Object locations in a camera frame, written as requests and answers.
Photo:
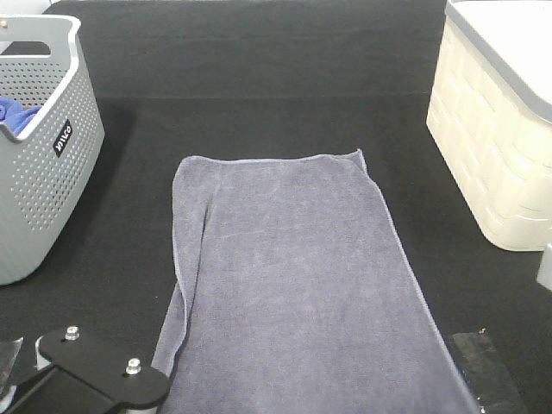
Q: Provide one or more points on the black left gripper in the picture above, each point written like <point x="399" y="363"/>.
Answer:
<point x="77" y="372"/>

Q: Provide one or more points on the grey towel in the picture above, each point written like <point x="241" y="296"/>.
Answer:
<point x="294" y="295"/>

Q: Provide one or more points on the blue towel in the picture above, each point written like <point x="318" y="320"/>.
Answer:
<point x="15" y="116"/>

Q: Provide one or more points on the left clear tape strip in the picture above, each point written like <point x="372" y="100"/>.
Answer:
<point x="9" y="351"/>

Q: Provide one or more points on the clear tape strip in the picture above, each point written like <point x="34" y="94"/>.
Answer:
<point x="486" y="375"/>
<point x="9" y="351"/>

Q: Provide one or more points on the grey perforated laundry basket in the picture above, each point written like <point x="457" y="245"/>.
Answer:
<point x="39" y="191"/>

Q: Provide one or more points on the black label on basket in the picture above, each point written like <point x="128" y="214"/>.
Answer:
<point x="62" y="138"/>

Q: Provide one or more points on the black table cloth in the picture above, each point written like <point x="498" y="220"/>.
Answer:
<point x="235" y="80"/>

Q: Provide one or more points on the right clear tape strip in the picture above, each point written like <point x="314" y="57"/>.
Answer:
<point x="486" y="375"/>

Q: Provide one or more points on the cream woven storage box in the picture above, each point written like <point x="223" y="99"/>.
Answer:
<point x="490" y="116"/>

